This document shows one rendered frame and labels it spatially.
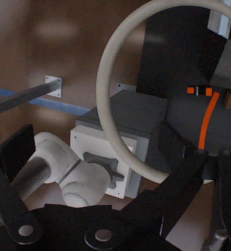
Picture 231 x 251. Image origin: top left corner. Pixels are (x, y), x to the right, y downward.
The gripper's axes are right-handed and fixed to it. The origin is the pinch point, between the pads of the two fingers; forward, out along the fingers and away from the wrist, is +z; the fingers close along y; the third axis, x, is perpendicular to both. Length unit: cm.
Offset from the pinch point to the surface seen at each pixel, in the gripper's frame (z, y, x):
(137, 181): 76, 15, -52
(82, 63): 171, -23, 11
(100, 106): 25.1, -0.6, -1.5
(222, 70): 68, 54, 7
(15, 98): 131, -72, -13
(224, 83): 74, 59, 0
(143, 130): 81, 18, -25
